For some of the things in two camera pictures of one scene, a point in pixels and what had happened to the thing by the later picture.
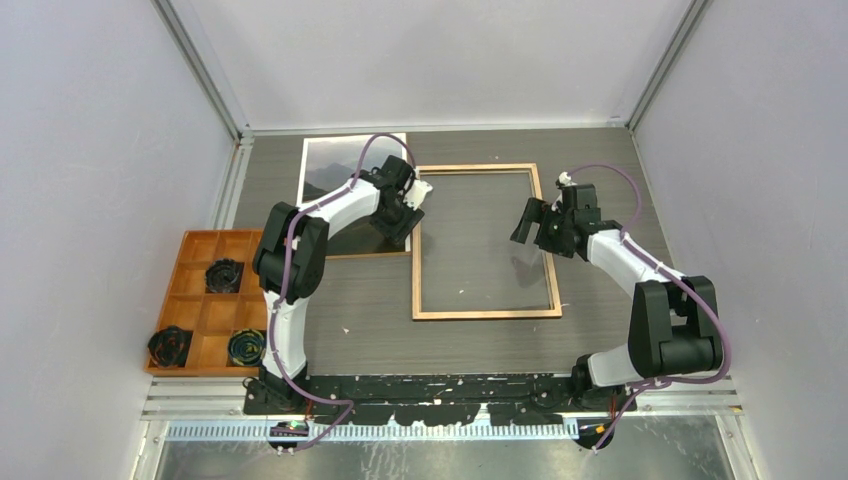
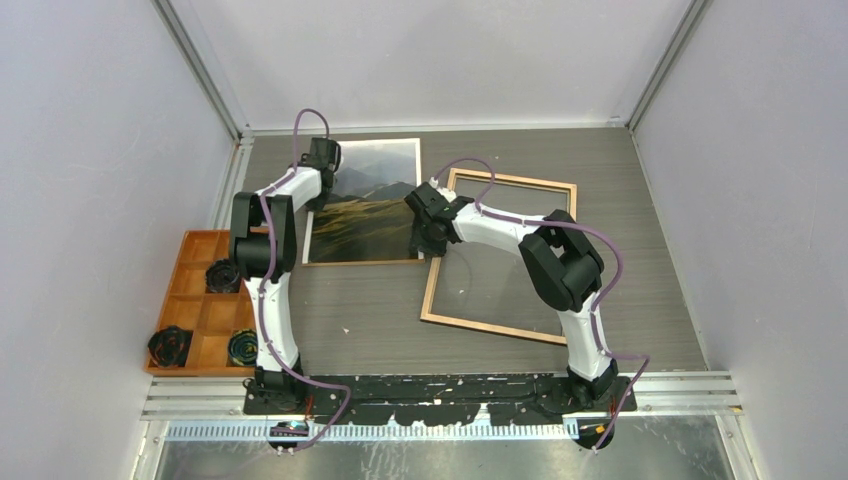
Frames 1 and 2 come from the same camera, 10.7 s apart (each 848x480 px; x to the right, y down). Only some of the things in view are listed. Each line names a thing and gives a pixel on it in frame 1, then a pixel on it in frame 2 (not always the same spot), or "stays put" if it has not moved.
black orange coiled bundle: (168, 347) stays put
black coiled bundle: (223, 276) stays put
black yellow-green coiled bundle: (246, 347) stays put
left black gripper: (403, 229) to (318, 203)
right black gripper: (537, 211) to (419, 244)
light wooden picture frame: (418, 314) to (474, 326)
